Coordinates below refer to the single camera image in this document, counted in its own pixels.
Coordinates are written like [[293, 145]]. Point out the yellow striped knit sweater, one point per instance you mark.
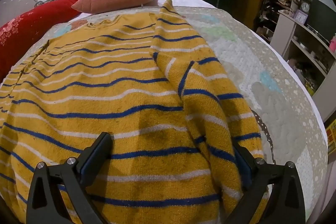
[[118, 87]]

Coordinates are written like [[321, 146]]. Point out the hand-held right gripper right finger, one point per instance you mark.
[[248, 171]]

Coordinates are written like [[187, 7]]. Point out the red floral blanket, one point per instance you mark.
[[26, 27]]

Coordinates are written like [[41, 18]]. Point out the grey printed blanket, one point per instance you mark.
[[275, 77]]

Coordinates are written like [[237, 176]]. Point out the dark mantel clock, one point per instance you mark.
[[305, 6]]

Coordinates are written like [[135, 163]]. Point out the purple picture frame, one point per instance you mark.
[[300, 16]]

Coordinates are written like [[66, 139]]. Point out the red and yellow poster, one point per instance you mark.
[[332, 134]]

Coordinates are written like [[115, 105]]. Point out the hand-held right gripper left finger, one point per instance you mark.
[[95, 154]]

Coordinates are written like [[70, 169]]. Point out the transparent chair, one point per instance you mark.
[[15, 3]]

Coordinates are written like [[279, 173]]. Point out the white shelf unit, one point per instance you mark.
[[284, 29]]

